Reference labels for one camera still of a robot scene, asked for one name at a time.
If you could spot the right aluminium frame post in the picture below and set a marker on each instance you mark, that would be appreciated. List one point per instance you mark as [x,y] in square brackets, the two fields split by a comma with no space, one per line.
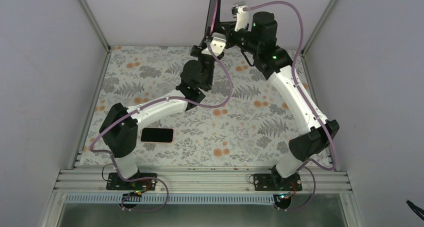
[328,10]

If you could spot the aluminium frame post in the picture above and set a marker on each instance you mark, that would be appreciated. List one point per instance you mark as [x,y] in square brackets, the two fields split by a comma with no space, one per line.
[328,10]
[92,20]

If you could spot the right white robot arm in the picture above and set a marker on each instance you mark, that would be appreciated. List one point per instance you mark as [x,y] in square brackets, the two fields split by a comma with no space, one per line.
[274,62]

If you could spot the slotted grey cable duct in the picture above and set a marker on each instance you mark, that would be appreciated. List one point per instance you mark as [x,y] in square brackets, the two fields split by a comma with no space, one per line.
[172,199]

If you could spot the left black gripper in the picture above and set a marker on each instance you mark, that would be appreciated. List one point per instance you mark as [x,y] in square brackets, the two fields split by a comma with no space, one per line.
[195,49]

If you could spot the black object at edge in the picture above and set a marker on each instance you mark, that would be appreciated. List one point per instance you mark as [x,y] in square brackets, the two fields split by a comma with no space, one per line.
[416,209]

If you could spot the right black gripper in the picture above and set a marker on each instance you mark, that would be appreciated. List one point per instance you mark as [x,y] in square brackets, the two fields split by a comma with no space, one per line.
[229,26]

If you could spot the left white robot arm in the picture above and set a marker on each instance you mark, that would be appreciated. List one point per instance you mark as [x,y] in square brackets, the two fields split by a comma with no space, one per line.
[120,128]

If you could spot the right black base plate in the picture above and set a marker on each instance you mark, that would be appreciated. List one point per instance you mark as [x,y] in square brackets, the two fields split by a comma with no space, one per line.
[273,182]

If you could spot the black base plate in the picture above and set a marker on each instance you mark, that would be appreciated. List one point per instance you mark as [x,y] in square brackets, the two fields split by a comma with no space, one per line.
[114,182]
[273,182]

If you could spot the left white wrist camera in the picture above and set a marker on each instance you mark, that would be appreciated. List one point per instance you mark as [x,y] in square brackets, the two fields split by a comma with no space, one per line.
[217,43]

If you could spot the phone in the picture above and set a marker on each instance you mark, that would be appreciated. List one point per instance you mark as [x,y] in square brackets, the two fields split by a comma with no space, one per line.
[157,135]
[213,17]

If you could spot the aluminium mounting rail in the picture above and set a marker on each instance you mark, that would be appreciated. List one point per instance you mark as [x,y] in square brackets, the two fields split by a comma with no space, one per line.
[201,180]

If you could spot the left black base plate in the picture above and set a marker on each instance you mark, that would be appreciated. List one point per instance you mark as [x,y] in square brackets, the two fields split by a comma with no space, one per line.
[114,182]

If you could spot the left aluminium frame post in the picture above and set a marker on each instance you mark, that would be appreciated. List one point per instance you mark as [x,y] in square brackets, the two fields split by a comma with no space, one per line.
[92,20]

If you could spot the floral patterned table mat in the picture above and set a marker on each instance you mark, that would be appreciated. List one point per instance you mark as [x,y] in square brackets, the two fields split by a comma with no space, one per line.
[252,126]

